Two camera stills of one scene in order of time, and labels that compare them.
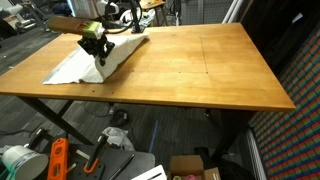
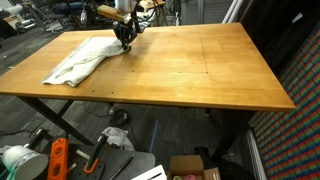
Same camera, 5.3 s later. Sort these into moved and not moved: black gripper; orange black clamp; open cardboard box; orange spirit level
Moved: black gripper
Not moved: orange black clamp; open cardboard box; orange spirit level
